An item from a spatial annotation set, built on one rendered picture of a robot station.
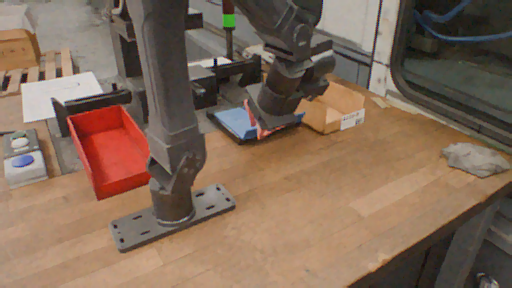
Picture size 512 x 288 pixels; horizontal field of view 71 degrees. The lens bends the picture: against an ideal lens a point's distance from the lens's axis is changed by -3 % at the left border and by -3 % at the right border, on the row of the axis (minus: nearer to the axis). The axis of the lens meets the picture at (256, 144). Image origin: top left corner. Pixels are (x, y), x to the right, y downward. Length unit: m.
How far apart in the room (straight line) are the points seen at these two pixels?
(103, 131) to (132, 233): 0.37
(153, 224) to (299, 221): 0.23
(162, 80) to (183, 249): 0.25
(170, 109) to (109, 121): 0.42
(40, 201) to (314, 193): 0.48
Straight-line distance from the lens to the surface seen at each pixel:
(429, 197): 0.73
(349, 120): 0.90
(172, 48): 0.48
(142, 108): 0.91
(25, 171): 0.80
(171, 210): 0.58
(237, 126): 0.83
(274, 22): 0.57
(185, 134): 0.52
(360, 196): 0.69
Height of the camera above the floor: 1.31
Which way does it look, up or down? 31 degrees down
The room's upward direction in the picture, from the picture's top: straight up
